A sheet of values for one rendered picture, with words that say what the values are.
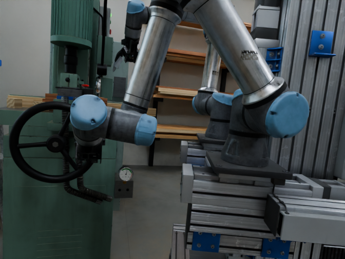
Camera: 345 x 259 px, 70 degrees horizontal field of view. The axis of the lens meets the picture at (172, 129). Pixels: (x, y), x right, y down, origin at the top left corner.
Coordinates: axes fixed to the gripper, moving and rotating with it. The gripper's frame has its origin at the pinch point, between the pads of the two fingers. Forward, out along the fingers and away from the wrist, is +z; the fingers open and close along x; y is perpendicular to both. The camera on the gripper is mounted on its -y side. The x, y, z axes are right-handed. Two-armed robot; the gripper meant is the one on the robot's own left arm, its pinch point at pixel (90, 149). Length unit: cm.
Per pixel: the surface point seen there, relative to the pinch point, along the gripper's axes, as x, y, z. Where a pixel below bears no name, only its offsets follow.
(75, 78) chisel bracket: -8.8, -39.1, 18.0
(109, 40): 6, -70, 25
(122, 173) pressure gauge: 13.0, 3.3, 22.1
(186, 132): 112, -87, 195
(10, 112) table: -30.8, -19.4, 16.2
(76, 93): -6.4, -23.4, 4.2
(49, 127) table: -15.2, -11.3, 9.9
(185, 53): 99, -170, 142
